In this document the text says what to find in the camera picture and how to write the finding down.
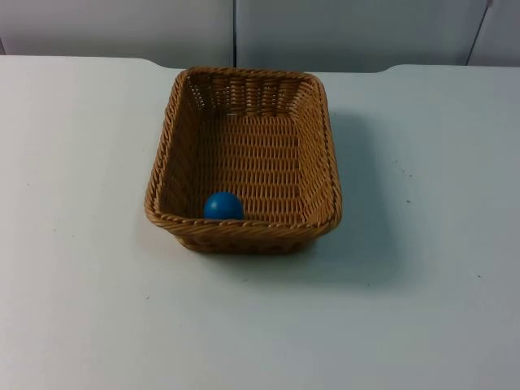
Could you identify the pale brown wicker basket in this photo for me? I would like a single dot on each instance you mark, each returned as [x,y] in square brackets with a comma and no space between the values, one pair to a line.
[260,162]

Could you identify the blue ball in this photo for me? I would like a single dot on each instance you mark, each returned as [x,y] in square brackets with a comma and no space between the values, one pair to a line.
[223,206]

